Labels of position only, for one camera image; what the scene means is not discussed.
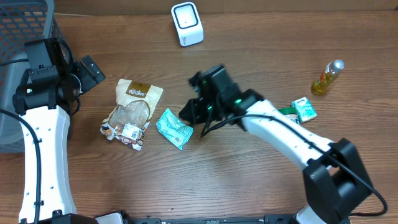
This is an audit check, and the white barcode scanner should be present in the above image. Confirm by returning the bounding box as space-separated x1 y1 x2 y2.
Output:
171 1 204 47

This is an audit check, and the silver capped amber bottle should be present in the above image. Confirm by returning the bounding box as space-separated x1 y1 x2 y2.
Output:
311 60 345 95

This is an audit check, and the teal snack packet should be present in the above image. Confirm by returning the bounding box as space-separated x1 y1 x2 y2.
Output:
156 108 193 151

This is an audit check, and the grey plastic shopping basket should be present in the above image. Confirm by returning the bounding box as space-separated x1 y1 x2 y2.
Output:
0 0 68 154

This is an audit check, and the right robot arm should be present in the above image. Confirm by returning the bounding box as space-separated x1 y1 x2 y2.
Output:
179 65 374 223

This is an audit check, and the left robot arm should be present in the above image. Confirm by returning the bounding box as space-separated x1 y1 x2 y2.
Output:
13 38 105 223

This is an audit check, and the beige brown snack packet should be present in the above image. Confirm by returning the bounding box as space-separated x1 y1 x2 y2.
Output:
100 79 164 151

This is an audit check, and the green lid jar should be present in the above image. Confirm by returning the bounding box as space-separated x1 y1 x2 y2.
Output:
279 107 300 124

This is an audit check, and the teal Kleenex tissue pack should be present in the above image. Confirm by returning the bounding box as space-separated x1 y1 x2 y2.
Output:
291 97 317 123

